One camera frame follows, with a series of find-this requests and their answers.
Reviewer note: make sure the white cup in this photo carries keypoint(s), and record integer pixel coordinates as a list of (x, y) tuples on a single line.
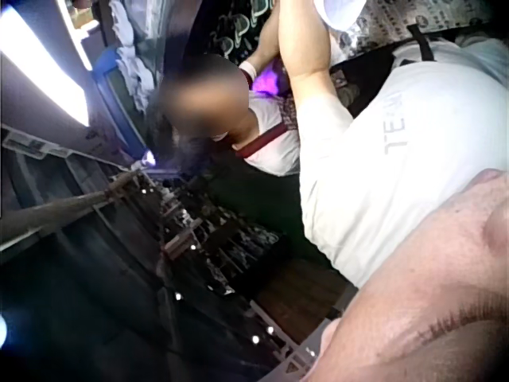
[(338, 12)]

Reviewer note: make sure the bright light strip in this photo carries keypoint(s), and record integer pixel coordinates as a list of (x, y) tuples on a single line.
[(43, 67)]

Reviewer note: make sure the grey printed fabric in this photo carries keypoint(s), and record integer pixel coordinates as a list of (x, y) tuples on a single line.
[(397, 20)]

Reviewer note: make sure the black fabric with pale shapes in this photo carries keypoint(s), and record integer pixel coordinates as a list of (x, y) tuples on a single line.
[(230, 28)]

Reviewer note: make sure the brown wooden board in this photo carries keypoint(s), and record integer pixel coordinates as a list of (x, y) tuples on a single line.
[(302, 294)]

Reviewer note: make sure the dark shelf of goods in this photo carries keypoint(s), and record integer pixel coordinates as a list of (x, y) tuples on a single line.
[(222, 238)]

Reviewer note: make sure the wooden pole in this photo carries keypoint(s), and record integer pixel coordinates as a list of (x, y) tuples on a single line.
[(59, 209)]

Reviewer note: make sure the blue frame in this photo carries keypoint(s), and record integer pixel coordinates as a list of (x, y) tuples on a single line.
[(115, 99)]

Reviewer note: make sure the pile of white cloths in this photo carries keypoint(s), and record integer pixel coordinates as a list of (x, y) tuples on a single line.
[(133, 67)]

